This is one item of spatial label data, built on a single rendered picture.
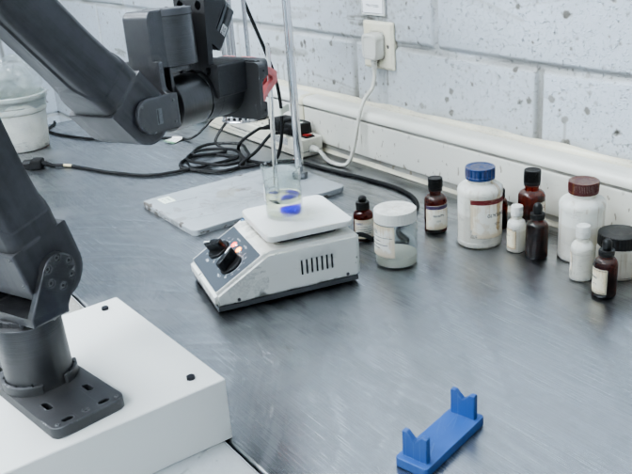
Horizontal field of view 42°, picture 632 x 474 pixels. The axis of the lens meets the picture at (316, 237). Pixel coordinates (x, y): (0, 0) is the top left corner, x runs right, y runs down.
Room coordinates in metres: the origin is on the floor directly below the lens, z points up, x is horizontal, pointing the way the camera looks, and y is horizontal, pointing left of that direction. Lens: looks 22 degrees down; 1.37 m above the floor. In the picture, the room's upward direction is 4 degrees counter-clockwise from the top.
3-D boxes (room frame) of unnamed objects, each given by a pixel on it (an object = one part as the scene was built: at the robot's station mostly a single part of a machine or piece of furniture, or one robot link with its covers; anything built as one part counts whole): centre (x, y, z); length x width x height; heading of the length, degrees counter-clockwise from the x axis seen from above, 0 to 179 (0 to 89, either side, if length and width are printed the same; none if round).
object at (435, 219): (1.14, -0.18, 0.94); 0.03 x 0.03 x 0.08
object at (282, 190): (1.03, 0.04, 1.02); 0.06 x 0.05 x 0.08; 124
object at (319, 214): (1.02, 0.02, 0.98); 0.12 x 0.12 x 0.01; 21
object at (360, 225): (1.13, -0.07, 0.93); 0.03 x 0.03 x 0.07
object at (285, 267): (1.01, 0.05, 0.94); 0.22 x 0.13 x 0.08; 111
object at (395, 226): (1.04, -0.11, 0.94); 0.06 x 0.06 x 0.08
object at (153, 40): (0.86, 0.16, 1.22); 0.12 x 0.09 x 0.12; 143
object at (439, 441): (0.62, -0.10, 0.92); 0.10 x 0.03 x 0.04; 138
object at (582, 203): (1.01, -0.36, 0.95); 0.06 x 0.06 x 0.11
